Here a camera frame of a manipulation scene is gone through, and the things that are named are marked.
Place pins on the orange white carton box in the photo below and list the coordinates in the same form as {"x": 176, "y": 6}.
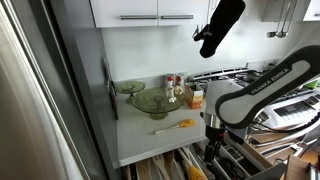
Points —
{"x": 194, "y": 95}

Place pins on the stainless gas stove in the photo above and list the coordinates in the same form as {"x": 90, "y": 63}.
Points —
{"x": 286, "y": 113}

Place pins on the white cutlery tray organizer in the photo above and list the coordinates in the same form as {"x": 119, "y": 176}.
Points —
{"x": 177, "y": 169}

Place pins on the yellow smiley silicone spatula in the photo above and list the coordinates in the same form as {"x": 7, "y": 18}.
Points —
{"x": 181, "y": 124}

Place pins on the small green glass cake stand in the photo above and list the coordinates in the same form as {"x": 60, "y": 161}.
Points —
{"x": 130, "y": 87}

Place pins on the white upper cabinet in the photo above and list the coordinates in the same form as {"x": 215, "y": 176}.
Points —
{"x": 135, "y": 13}

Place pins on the black scissors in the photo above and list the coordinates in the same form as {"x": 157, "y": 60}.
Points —
{"x": 231, "y": 169}

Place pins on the green bottle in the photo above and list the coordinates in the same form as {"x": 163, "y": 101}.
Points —
{"x": 311, "y": 85}

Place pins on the red lid tin can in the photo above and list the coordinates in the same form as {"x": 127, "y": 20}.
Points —
{"x": 168, "y": 80}

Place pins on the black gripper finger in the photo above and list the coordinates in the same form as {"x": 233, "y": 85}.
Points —
{"x": 207, "y": 168}

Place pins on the magnetic knife rack with knives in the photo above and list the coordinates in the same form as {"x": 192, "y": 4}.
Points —
{"x": 111, "y": 88}

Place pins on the stainless steel refrigerator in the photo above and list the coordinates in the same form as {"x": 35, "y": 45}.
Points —
{"x": 47, "y": 110}

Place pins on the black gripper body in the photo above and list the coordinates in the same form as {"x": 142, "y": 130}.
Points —
{"x": 215, "y": 136}

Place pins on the large green glass cake stand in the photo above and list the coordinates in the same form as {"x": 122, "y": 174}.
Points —
{"x": 155, "y": 102}

